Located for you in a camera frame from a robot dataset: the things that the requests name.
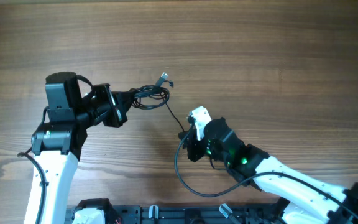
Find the black right camera cable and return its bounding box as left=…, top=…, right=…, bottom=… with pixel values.
left=174, top=123, right=358, bottom=224

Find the black aluminium base frame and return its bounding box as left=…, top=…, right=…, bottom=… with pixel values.
left=70, top=198, right=291, bottom=224

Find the black left camera cable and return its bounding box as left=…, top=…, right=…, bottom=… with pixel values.
left=17, top=105, right=51, bottom=224

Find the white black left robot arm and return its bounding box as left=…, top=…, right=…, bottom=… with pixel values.
left=24, top=72, right=135, bottom=223

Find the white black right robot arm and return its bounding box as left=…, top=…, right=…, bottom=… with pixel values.
left=178, top=118, right=358, bottom=223

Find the black camera cable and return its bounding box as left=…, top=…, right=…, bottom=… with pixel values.
left=174, top=123, right=358, bottom=224
left=17, top=105, right=51, bottom=224

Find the black usb cable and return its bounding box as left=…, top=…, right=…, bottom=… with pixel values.
left=129, top=72, right=186, bottom=133

